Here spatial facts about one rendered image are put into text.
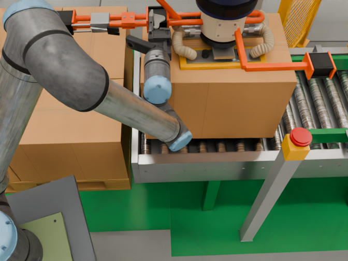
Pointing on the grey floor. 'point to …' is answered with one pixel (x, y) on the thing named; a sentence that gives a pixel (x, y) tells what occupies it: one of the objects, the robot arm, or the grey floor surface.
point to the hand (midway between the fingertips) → (150, 19)
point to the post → (273, 186)
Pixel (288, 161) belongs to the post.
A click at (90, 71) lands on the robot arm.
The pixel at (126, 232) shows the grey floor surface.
